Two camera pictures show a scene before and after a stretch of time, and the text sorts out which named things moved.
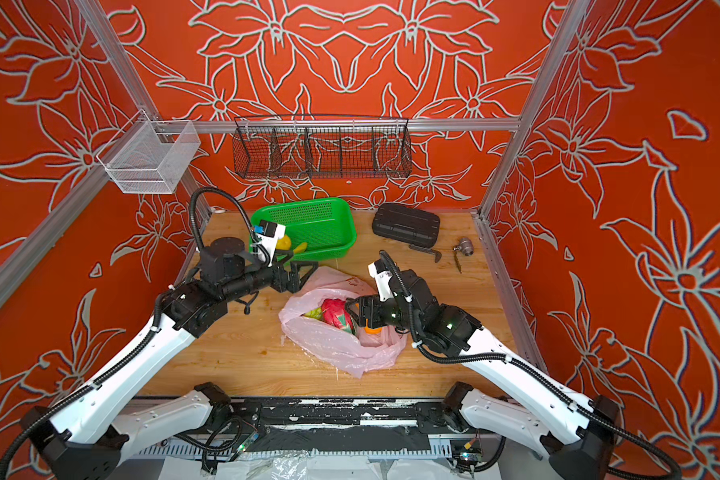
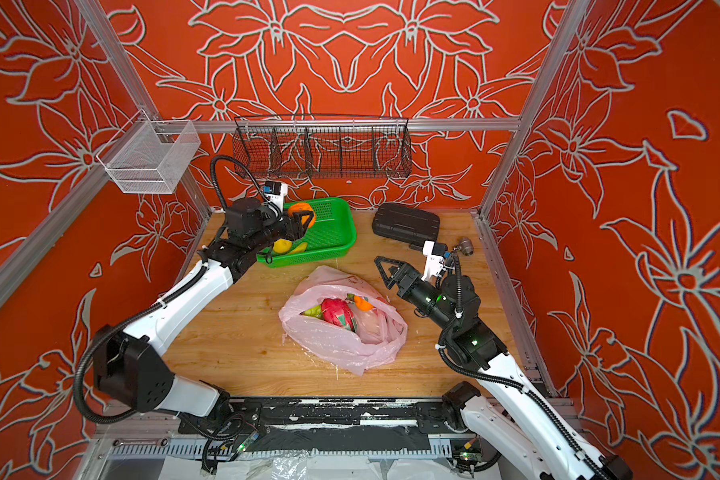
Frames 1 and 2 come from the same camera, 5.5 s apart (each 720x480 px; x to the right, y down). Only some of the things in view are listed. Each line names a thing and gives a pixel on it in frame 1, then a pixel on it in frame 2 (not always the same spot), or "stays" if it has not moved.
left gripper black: x=295 y=281 → x=294 y=229
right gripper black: x=365 y=303 → x=400 y=280
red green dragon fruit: x=335 y=312 stays
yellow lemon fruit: x=283 y=243 stays
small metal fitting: x=466 y=246 stays
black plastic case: x=411 y=225 stays
